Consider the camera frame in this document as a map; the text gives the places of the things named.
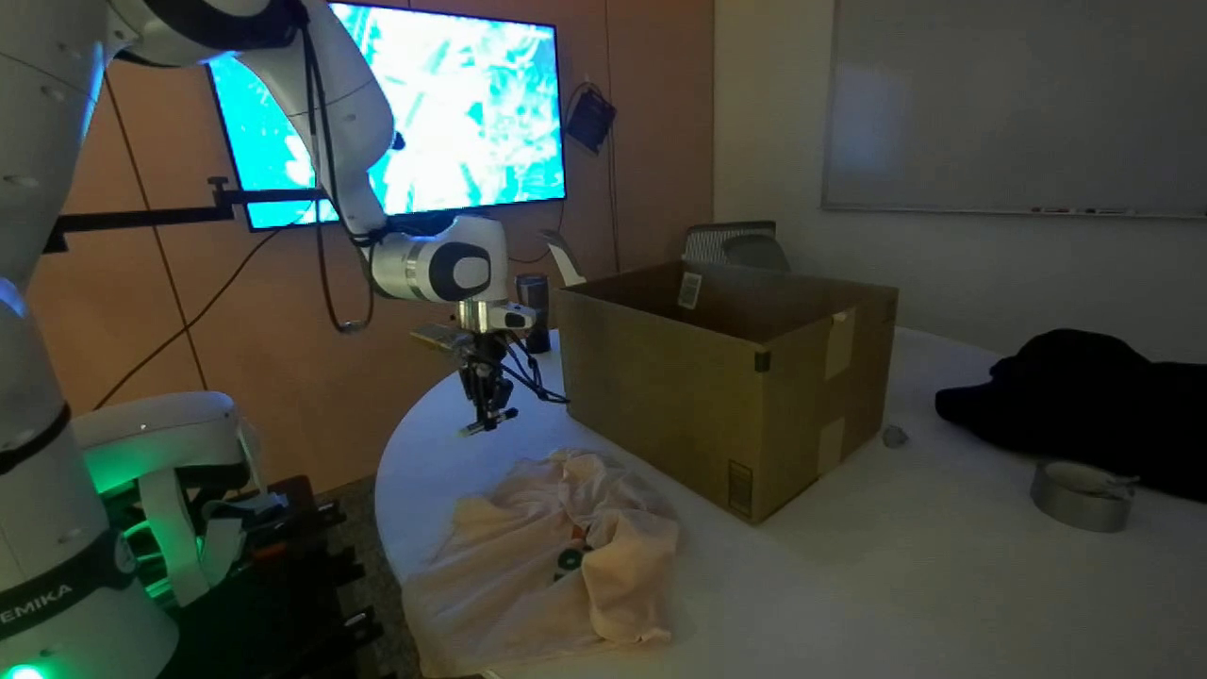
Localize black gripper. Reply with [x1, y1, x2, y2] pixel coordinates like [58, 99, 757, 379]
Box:
[458, 304, 535, 432]

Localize beige cloth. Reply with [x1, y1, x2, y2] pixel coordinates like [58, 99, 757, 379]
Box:
[404, 454, 682, 671]

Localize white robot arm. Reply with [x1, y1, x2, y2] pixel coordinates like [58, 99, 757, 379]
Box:
[0, 0, 511, 679]

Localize open cardboard box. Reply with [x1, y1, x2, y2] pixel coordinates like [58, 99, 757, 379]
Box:
[558, 263, 899, 524]

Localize small clear cap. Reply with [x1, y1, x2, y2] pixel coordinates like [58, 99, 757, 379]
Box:
[878, 427, 911, 451]

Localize black garment on table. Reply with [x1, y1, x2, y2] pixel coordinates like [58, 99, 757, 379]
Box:
[937, 327, 1207, 503]

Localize grey tape roll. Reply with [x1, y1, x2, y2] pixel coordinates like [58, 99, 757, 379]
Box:
[1031, 462, 1138, 531]

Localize wall mounted tv screen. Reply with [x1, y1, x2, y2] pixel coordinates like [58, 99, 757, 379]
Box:
[209, 4, 565, 231]

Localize black wall adapter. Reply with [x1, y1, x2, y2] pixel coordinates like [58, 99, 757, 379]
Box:
[565, 86, 615, 154]

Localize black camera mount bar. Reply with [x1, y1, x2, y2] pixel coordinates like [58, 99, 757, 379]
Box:
[43, 175, 332, 257]

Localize whiteboard on wall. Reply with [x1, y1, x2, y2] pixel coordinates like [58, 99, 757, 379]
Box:
[823, 0, 1207, 219]

